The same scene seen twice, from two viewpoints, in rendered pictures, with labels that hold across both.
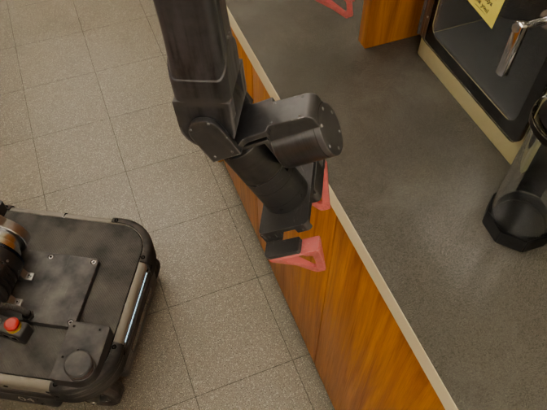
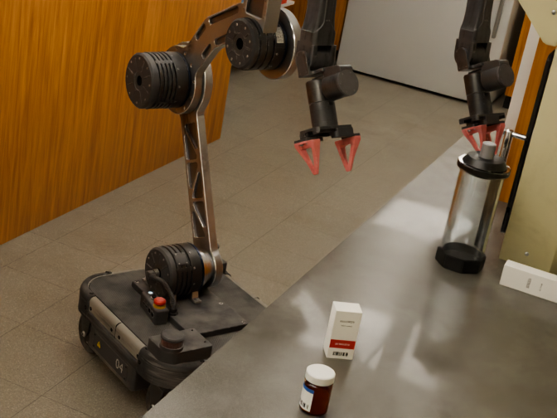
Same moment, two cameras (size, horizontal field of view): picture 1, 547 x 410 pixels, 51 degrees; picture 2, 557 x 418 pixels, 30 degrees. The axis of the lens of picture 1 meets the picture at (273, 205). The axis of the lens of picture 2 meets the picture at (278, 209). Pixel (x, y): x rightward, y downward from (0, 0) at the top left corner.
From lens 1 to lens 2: 1.90 m
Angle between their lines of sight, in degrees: 45
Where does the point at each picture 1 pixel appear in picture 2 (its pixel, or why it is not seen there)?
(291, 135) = (331, 75)
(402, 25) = not seen: hidden behind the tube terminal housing
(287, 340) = not seen: outside the picture
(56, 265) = (219, 308)
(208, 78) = (311, 31)
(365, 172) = (408, 215)
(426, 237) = (400, 239)
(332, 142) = (343, 85)
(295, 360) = not seen: outside the picture
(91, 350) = (187, 344)
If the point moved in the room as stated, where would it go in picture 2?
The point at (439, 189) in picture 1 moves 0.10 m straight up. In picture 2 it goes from (438, 238) to (448, 196)
